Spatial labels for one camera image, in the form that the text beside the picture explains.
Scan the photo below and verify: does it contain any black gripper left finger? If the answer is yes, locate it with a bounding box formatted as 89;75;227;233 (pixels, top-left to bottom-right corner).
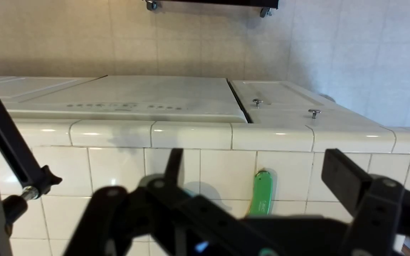
61;146;202;256

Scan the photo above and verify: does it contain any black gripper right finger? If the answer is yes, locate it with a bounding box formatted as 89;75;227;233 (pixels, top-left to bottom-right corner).
320;146;410;256

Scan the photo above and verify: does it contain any green and black kitchen utensil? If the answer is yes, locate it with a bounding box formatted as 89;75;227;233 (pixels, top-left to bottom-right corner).
246;167;276;218

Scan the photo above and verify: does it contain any white counter base cabinet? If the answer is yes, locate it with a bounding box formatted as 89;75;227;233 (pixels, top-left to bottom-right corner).
227;78;395;130

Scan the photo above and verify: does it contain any wooden table green top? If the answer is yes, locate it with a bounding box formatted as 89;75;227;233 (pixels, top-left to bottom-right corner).
145;0;280;19

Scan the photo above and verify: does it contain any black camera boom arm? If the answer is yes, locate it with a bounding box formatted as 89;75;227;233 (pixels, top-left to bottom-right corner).
0;61;63;235

